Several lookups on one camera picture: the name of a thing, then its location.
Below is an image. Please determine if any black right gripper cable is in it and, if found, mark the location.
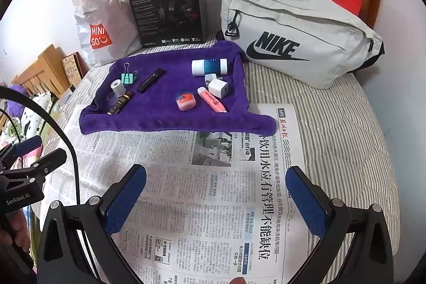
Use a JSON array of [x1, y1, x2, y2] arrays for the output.
[[0, 85, 81, 206]]

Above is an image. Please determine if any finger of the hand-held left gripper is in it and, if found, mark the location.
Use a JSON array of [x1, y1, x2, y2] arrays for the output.
[[20, 147, 67, 177], [10, 135, 43, 158]]

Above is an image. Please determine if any person's left hand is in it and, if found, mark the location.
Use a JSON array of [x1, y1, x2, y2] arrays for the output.
[[11, 208, 34, 253]]

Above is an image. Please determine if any white plastic shopping bag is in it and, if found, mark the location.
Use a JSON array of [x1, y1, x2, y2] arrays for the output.
[[71, 0, 144, 67]]

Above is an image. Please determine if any black and gold tube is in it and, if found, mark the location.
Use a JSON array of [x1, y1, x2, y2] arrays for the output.
[[106, 92, 134, 115]]

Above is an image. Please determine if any purple towel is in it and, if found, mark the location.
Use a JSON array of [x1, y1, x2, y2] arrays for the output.
[[79, 40, 277, 135]]

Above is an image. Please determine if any black tube white script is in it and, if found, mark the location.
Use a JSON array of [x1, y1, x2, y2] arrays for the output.
[[137, 69, 166, 92]]

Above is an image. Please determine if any purple plush cloth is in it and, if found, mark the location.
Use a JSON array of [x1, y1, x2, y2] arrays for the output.
[[7, 101, 25, 120]]

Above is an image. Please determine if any floral printed cloth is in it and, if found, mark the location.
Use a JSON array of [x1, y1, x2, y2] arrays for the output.
[[0, 91, 64, 171]]

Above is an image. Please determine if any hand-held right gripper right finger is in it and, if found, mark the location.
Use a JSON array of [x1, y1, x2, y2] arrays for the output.
[[285, 165, 395, 284]]

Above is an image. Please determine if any grey waist bag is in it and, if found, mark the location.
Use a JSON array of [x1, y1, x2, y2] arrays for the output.
[[218, 0, 385, 90]]

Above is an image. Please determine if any patterned book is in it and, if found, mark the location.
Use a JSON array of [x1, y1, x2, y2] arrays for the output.
[[62, 52, 90, 88]]

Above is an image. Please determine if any green binder clip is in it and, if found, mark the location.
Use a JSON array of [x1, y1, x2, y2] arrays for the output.
[[120, 63, 140, 85]]

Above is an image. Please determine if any white and blue bottle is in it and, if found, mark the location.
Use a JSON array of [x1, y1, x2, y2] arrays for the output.
[[191, 58, 228, 76]]

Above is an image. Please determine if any newspaper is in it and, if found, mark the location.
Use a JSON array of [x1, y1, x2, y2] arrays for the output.
[[65, 103, 312, 284]]

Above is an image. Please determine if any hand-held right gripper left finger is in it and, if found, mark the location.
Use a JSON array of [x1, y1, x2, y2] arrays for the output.
[[36, 163, 147, 284]]

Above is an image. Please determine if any pink tin blue lid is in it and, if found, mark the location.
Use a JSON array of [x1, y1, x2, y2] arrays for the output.
[[175, 91, 197, 112]]

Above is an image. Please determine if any black headphone box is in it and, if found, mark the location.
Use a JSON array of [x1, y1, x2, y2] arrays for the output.
[[126, 0, 204, 47]]

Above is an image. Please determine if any white charger plug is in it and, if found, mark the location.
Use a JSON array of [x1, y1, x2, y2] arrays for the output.
[[208, 78, 228, 99]]

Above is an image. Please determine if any pink highlighter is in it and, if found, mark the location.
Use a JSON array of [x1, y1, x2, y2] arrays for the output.
[[197, 87, 228, 113]]

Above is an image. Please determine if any white tape roll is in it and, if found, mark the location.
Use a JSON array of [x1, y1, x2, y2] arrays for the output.
[[111, 79, 126, 96]]

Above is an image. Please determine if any wooden headboard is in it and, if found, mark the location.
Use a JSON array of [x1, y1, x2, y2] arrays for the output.
[[11, 44, 70, 98]]

